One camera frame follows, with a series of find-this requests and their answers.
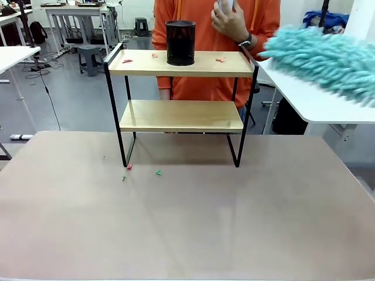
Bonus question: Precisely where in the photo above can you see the two-tier wood and black shelf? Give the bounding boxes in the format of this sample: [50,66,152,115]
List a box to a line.
[103,42,260,168]

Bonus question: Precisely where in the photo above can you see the white side table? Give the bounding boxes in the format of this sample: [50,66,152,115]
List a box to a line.
[0,46,41,141]

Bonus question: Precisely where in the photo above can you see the black floor cable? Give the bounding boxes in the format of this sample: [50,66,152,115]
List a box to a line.
[40,73,62,131]

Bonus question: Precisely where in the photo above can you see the teal microfiber duster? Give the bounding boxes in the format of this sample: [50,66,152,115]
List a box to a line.
[257,25,375,108]

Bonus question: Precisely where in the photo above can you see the grey plastic stool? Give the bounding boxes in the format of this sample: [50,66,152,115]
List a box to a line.
[77,45,105,77]

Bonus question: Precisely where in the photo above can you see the grey metal workbench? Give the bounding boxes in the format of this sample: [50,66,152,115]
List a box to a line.
[45,2,120,56]

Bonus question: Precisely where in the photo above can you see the black stand pole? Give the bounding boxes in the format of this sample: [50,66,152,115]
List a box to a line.
[18,0,40,49]
[319,0,330,29]

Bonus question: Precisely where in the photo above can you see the small dark stool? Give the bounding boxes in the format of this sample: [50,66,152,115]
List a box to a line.
[134,16,148,37]

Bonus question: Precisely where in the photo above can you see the black wristwatch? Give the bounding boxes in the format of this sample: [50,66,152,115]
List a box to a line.
[237,33,253,48]

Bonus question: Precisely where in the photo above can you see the black backpack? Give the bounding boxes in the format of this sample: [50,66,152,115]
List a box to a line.
[29,20,48,44]

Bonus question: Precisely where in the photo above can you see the black chair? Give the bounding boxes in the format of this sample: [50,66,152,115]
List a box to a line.
[271,98,309,136]

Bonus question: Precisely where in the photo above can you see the person's left hand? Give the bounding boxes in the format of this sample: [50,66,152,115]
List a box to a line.
[210,0,252,44]

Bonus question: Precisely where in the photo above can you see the large white table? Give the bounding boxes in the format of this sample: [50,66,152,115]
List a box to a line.
[254,57,375,136]

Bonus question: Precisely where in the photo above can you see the black mesh pen holder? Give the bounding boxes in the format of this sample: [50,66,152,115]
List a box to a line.
[165,19,196,67]

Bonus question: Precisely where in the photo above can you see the person in orange jacket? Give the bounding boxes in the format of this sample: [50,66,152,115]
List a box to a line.
[151,0,281,111]

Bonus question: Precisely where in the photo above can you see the blue cloth bundle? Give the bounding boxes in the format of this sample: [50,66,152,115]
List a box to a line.
[303,10,349,32]

